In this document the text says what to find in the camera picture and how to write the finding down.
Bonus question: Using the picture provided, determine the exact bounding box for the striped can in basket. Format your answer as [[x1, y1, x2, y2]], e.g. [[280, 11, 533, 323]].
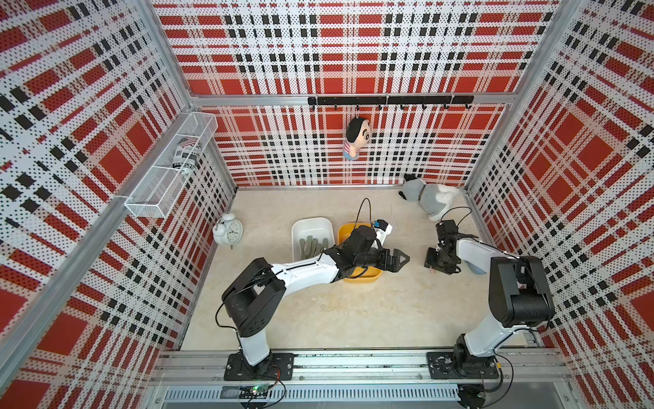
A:
[[172, 137, 200, 174]]

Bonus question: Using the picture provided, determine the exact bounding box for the grey plush dog toy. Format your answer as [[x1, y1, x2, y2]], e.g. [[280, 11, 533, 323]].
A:
[[399, 174, 459, 222]]

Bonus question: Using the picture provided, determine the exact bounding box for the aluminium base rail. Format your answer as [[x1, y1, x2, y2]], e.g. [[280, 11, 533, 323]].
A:
[[145, 348, 581, 408]]

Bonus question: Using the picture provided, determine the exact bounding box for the yellow storage box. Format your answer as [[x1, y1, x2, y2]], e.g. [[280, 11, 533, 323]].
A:
[[338, 222, 384, 285]]

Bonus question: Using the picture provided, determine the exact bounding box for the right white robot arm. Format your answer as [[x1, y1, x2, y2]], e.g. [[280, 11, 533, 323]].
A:
[[425, 220, 555, 378]]

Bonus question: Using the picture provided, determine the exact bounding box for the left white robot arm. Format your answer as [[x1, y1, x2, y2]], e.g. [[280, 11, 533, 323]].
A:
[[217, 221, 410, 382]]

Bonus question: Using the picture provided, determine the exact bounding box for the black hook rail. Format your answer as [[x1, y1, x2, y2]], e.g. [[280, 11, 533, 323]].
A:
[[308, 95, 474, 107]]

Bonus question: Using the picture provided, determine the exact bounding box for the white storage box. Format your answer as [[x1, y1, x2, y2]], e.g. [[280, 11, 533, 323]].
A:
[[291, 217, 335, 262]]

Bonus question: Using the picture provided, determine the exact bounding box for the white alarm clock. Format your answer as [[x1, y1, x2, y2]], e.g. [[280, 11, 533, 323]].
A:
[[212, 212, 244, 247]]

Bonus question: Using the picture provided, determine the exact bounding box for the white wire wall basket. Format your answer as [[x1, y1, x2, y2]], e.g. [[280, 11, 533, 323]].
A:
[[125, 112, 217, 219]]

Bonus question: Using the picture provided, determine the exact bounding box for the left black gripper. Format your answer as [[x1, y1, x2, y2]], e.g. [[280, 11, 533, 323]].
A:
[[354, 247, 410, 274]]

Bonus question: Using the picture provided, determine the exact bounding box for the cartoon boy doll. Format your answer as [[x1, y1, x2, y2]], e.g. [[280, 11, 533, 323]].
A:
[[343, 117, 371, 160]]

